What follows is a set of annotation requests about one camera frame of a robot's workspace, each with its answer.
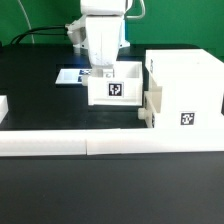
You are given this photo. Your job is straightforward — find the white front drawer box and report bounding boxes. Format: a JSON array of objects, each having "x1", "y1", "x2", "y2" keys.
[{"x1": 138, "y1": 91, "x2": 156, "y2": 128}]

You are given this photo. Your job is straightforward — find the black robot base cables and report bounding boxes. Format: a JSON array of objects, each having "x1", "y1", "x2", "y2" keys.
[{"x1": 9, "y1": 23, "x2": 80, "y2": 46}]

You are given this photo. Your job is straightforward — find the white drawer box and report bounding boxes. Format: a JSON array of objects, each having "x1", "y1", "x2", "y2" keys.
[
  {"x1": 82, "y1": 61, "x2": 143, "y2": 106},
  {"x1": 138, "y1": 91, "x2": 156, "y2": 128}
]

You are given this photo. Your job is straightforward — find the white front fence bar right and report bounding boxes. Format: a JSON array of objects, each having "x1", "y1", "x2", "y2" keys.
[{"x1": 86, "y1": 128, "x2": 224, "y2": 155}]

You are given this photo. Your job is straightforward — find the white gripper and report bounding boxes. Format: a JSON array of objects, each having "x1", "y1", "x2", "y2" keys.
[{"x1": 85, "y1": 16, "x2": 122, "y2": 69}]

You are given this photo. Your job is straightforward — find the fiducial marker sheet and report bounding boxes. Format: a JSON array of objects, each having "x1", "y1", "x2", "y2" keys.
[{"x1": 55, "y1": 68, "x2": 91, "y2": 85}]

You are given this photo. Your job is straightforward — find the white drawer cabinet frame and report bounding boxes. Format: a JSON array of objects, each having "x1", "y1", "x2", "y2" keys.
[{"x1": 145, "y1": 49, "x2": 224, "y2": 130}]

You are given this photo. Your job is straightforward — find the thin white cable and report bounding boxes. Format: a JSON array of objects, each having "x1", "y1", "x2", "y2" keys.
[{"x1": 18, "y1": 0, "x2": 36, "y2": 45}]

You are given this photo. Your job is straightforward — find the white front fence bar left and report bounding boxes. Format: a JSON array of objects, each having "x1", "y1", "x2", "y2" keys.
[{"x1": 0, "y1": 131, "x2": 87, "y2": 157}]

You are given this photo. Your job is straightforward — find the white fence bar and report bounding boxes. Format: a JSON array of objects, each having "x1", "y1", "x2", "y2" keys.
[
  {"x1": 86, "y1": 128, "x2": 224, "y2": 155},
  {"x1": 0, "y1": 95, "x2": 8, "y2": 123},
  {"x1": 0, "y1": 131, "x2": 87, "y2": 157}
]

